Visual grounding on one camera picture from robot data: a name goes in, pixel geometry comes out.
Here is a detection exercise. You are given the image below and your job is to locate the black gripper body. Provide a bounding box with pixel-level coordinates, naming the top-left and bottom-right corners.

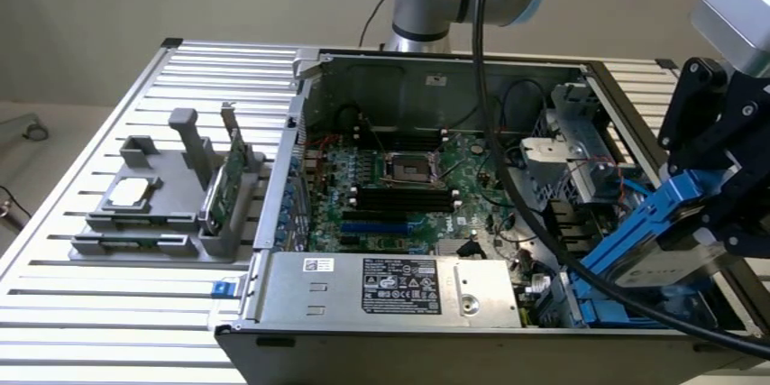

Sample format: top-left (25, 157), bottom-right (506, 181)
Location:
top-left (690, 69), bottom-right (770, 170)

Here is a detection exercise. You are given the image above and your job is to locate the hard disk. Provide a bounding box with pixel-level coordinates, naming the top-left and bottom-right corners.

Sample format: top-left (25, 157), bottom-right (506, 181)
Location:
top-left (576, 167), bottom-right (742, 309)

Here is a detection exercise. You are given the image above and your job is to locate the silver metal disk bay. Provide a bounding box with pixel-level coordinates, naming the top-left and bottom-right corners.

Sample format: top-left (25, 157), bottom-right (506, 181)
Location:
top-left (518, 81), bottom-right (642, 206)

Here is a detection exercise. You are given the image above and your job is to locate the blue plastic disk bay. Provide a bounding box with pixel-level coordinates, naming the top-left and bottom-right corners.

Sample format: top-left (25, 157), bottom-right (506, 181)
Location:
top-left (562, 283), bottom-right (721, 330)

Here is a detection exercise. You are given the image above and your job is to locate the green motherboard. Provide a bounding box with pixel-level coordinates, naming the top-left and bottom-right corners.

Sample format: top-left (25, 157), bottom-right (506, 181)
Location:
top-left (298, 132), bottom-right (546, 264)

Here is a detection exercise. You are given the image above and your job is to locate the CPU socket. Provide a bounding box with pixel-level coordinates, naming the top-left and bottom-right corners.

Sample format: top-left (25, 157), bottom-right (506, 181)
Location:
top-left (384, 150), bottom-right (446, 187)

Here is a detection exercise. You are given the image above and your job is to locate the black RAM slot bank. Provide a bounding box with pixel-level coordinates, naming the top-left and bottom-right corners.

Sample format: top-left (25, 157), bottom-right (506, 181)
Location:
top-left (353, 128), bottom-right (452, 152)
top-left (349, 185), bottom-right (462, 214)

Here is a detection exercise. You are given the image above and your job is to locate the silver chipset heat sink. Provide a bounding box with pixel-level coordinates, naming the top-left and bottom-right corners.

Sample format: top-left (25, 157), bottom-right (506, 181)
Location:
top-left (434, 239), bottom-right (478, 259)

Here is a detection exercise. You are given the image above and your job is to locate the black expansion slot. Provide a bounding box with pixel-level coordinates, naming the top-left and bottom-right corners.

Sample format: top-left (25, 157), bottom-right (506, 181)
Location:
top-left (341, 210), bottom-right (412, 225)

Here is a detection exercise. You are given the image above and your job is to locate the blue expansion slot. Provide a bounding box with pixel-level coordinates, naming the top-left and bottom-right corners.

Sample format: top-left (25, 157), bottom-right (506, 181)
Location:
top-left (341, 221), bottom-right (412, 235)

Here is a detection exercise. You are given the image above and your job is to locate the open black PC case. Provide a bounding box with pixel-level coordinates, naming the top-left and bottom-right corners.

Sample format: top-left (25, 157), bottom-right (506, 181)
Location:
top-left (214, 46), bottom-right (770, 385)

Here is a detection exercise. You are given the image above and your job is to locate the silver power supply unit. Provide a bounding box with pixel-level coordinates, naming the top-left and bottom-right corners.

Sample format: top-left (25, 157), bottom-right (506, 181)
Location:
top-left (242, 251), bottom-right (524, 331)

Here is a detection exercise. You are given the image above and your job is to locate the green graphics card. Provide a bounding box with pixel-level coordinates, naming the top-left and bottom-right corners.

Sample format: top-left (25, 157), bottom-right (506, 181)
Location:
top-left (201, 102), bottom-right (255, 235)

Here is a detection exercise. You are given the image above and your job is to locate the blue case latch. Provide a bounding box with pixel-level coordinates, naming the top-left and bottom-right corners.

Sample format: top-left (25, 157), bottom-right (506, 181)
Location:
top-left (213, 277), bottom-right (241, 299)

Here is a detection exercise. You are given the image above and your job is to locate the grey parts rack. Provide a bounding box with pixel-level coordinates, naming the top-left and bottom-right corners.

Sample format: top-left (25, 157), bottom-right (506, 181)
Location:
top-left (69, 106), bottom-right (271, 265)

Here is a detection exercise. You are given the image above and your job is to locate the silver CPU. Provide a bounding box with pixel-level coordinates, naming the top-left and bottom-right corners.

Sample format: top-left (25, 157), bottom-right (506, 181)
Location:
top-left (113, 179), bottom-right (153, 205)

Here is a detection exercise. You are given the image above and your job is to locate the chair caster wheel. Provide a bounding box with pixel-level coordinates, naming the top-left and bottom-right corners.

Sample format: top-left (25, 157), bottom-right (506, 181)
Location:
top-left (0, 112), bottom-right (51, 142)

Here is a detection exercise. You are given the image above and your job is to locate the red power wire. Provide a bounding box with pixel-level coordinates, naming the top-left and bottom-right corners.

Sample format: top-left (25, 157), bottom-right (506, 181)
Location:
top-left (565, 155), bottom-right (629, 201)

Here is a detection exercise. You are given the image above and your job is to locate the blue SATA wire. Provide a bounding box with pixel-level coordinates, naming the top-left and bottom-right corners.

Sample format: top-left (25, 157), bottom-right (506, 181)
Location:
top-left (618, 176), bottom-right (658, 208)

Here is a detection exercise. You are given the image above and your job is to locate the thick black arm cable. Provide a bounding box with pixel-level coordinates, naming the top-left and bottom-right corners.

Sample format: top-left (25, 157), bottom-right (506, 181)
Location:
top-left (470, 0), bottom-right (770, 358)

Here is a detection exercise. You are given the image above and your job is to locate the thin black cable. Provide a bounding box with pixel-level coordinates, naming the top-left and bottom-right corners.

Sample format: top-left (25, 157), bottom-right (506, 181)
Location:
top-left (359, 0), bottom-right (406, 48)

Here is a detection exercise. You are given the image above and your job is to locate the black floor cable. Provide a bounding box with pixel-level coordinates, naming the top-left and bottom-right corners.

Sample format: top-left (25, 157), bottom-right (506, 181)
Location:
top-left (0, 185), bottom-right (33, 220)

